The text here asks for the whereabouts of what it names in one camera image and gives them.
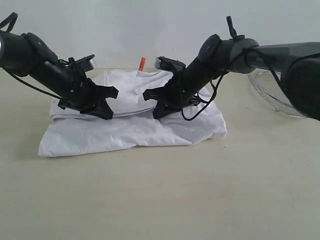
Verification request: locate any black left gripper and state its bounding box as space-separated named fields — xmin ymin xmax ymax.
xmin=57 ymin=78 xmax=119 ymax=120

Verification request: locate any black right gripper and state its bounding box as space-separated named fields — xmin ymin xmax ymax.
xmin=142 ymin=72 xmax=204 ymax=119

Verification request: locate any white t-shirt with red logo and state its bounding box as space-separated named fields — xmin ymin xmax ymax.
xmin=38 ymin=70 xmax=227 ymax=157

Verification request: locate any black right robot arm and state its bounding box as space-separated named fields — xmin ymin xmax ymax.
xmin=142 ymin=34 xmax=320 ymax=120

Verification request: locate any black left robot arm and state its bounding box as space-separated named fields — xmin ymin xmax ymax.
xmin=0 ymin=31 xmax=119 ymax=120

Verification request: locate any orange shirt neck tag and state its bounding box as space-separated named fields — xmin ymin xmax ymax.
xmin=138 ymin=56 xmax=146 ymax=72

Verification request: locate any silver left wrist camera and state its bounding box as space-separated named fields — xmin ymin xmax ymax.
xmin=67 ymin=54 xmax=96 ymax=73

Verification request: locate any round metal wire mesh basket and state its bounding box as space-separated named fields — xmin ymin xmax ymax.
xmin=248 ymin=69 xmax=306 ymax=118

